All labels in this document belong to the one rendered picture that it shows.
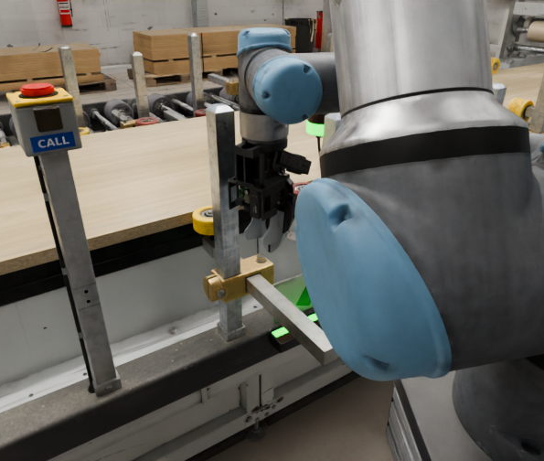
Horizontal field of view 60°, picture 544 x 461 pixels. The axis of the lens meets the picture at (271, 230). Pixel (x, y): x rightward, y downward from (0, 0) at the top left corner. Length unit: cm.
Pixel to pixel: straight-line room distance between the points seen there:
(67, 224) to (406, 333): 59
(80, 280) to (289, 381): 100
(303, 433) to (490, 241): 152
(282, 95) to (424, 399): 35
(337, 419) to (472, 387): 137
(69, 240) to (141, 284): 37
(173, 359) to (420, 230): 78
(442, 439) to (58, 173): 56
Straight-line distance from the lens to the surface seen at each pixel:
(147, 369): 95
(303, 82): 56
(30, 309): 106
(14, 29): 793
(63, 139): 68
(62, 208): 73
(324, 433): 173
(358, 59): 27
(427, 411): 43
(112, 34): 818
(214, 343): 98
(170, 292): 113
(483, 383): 41
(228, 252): 87
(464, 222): 24
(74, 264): 77
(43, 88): 68
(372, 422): 178
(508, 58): 377
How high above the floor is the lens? 136
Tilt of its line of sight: 28 degrees down
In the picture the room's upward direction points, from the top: straight up
